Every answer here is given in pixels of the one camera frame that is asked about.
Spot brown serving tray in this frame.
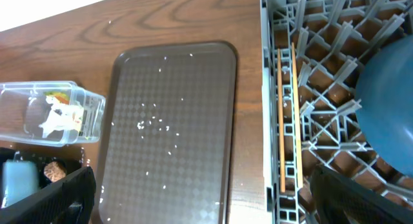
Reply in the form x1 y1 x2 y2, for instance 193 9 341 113
91 41 237 223

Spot dark blue plate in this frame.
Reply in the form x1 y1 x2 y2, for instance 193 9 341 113
356 36 412 177

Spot white napkin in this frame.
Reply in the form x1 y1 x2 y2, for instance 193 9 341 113
39 109 83 138

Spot grey dishwasher rack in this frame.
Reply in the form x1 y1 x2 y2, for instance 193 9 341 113
261 0 412 223

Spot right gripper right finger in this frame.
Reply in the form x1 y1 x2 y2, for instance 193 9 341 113
310 165 412 224

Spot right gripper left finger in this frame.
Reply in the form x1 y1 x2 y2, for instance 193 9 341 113
1 167 96 223

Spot wooden chopstick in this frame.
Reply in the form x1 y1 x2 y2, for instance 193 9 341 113
291 42 303 189
277 48 286 193

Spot clear plastic bin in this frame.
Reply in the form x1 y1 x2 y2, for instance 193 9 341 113
1 81 106 147

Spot brown food scrap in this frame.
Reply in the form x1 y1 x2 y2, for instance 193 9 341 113
43 161 66 183

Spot black waste tray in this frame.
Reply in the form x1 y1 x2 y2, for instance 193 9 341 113
1 148 83 205

